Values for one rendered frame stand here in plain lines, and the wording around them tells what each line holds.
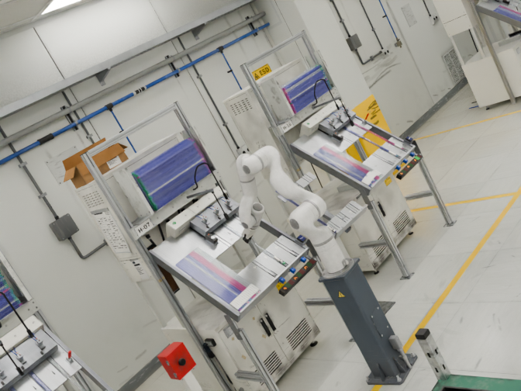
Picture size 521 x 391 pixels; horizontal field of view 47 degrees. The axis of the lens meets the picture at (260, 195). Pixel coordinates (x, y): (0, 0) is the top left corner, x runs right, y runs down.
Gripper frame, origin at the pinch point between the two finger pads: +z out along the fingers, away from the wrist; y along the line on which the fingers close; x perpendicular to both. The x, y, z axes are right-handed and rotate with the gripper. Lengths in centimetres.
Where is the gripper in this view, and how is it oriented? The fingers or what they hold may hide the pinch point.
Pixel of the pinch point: (247, 239)
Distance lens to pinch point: 378.5
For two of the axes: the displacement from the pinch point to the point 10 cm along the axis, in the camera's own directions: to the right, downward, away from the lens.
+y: -6.2, 4.9, -6.1
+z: -2.0, 6.5, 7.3
